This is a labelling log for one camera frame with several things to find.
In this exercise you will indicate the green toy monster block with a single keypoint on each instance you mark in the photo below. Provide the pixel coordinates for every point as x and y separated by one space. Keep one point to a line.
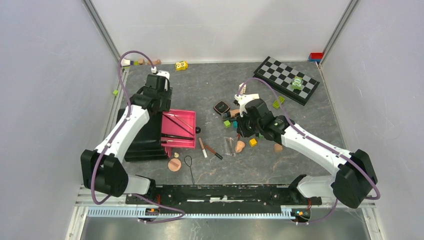
297 83

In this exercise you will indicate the white stacked block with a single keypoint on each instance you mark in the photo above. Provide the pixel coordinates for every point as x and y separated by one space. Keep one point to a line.
242 88

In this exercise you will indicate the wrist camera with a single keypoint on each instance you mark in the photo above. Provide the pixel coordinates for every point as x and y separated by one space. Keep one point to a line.
162 73
243 99

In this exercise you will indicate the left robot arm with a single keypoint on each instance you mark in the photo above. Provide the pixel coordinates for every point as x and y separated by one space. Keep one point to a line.
102 169

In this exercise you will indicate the white concealer pen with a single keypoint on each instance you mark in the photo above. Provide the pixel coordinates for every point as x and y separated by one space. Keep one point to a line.
203 148

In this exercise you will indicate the yellow cube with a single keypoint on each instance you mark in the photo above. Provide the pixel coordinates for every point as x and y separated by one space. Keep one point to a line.
253 142

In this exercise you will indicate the red blue bricks stack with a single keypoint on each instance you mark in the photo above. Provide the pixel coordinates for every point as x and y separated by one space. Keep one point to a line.
315 57

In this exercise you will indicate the black makeup organizer box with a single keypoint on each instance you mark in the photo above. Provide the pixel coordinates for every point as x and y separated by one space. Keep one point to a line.
139 136

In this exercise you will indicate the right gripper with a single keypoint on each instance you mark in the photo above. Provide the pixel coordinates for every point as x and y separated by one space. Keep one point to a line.
241 128

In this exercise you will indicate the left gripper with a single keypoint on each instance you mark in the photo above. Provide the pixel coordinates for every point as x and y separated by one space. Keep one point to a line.
166 94

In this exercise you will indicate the clear plastic bag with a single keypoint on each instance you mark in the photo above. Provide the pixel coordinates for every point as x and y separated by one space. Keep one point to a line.
229 146

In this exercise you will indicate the brown wooden cube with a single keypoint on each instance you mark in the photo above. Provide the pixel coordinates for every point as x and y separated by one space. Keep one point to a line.
277 148

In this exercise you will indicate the pink top drawer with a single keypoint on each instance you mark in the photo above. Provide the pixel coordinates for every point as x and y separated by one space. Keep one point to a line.
168 127

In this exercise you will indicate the green lego brick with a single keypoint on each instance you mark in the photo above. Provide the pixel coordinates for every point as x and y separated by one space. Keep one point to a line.
277 103

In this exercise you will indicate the foundation bottle beige cap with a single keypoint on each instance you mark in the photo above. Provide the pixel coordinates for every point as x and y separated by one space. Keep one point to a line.
231 114

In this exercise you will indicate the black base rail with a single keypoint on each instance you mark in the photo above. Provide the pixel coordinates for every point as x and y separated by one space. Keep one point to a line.
230 198

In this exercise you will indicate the chessboard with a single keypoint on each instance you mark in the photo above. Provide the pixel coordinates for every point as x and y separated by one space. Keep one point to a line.
280 75

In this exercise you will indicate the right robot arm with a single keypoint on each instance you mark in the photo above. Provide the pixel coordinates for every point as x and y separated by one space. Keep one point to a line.
351 174

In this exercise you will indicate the orange thin stick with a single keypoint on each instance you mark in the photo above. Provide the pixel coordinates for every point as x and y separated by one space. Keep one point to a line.
179 119

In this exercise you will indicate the round wooden disc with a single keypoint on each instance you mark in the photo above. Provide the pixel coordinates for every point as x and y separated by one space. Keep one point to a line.
174 164

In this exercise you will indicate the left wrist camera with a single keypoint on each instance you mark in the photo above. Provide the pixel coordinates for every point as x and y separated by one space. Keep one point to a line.
162 73

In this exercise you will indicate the small green cube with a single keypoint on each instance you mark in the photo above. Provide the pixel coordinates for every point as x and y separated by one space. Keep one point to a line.
227 123

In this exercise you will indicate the white corner block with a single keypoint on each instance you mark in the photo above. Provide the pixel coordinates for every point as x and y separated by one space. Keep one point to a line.
125 62

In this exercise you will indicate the black compact case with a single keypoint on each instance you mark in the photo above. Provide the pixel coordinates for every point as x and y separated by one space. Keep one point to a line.
221 107

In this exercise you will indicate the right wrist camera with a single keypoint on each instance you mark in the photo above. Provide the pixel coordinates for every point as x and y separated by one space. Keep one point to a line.
243 99

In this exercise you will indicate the beige makeup sponge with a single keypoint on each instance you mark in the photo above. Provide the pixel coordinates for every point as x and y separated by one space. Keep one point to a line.
239 146

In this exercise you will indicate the black makeup brush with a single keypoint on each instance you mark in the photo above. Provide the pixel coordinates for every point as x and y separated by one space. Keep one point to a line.
172 136

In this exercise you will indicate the black wire loop tool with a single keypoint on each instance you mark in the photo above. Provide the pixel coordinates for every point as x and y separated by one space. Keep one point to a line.
188 160

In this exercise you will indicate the yellow toy block face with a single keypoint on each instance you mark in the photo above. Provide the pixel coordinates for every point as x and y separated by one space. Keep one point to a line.
181 66

